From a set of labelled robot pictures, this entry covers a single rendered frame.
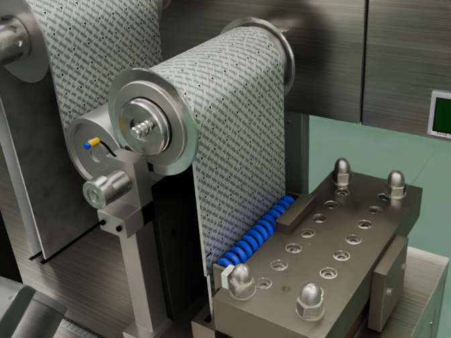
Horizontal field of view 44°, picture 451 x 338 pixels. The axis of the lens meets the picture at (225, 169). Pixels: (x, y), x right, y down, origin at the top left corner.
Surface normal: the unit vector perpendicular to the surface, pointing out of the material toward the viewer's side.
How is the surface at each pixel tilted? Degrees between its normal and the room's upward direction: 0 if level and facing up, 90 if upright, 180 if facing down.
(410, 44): 90
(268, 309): 0
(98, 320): 0
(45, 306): 64
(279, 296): 0
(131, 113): 90
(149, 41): 92
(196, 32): 90
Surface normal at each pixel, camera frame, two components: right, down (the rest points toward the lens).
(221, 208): 0.83, 0.22
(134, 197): -0.55, 0.44
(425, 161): -0.07, -0.87
